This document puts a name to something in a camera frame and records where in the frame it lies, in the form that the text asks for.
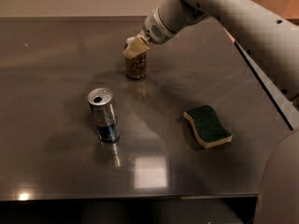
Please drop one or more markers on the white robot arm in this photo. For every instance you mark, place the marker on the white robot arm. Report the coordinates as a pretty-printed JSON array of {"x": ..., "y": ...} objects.
[{"x": 273, "y": 44}]

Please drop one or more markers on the green yellow sponge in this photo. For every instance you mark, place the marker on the green yellow sponge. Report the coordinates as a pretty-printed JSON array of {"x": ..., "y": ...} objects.
[{"x": 206, "y": 126}]

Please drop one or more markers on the silver blue redbull can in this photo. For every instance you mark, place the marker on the silver blue redbull can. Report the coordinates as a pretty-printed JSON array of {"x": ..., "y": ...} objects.
[{"x": 101, "y": 102}]

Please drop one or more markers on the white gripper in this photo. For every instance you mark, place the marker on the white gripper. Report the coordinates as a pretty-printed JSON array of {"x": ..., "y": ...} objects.
[{"x": 154, "y": 29}]

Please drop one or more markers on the orange soda can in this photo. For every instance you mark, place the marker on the orange soda can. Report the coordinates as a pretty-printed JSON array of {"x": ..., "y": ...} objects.
[{"x": 136, "y": 68}]

